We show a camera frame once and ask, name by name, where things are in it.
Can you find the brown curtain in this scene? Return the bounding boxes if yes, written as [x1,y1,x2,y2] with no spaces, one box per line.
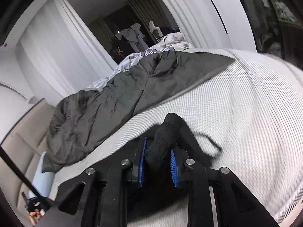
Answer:
[128,0,166,29]

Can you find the person's left hand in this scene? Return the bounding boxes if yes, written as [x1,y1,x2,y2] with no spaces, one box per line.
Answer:
[28,209,45,225]

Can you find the white chair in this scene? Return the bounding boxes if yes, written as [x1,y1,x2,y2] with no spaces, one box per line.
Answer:
[148,21,164,42]

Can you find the grey hanging clothes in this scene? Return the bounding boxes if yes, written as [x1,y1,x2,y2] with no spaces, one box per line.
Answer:
[116,23,145,52]

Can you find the black cable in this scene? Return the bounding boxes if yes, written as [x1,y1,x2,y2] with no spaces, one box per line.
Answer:
[0,146,49,204]

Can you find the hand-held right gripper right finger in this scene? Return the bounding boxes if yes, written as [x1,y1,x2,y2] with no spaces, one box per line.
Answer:
[169,144,280,227]

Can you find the dark grey duvet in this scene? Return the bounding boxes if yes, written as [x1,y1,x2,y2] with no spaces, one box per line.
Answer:
[41,50,235,173]

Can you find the beige upholstered headboard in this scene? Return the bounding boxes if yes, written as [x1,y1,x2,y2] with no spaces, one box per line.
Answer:
[0,98,57,220]

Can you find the white honeycomb mattress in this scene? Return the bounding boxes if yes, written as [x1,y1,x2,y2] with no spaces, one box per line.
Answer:
[50,48,303,227]

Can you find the white curtain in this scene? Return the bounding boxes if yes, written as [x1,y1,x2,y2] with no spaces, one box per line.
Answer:
[147,0,235,50]
[16,0,114,100]

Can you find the light blue pillow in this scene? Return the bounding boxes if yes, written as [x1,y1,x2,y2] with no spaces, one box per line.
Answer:
[28,151,56,199]

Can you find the white striped bedsheet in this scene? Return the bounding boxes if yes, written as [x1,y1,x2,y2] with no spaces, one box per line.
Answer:
[87,32,197,93]

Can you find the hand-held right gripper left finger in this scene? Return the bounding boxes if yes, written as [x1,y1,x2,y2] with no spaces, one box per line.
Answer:
[35,136,148,227]

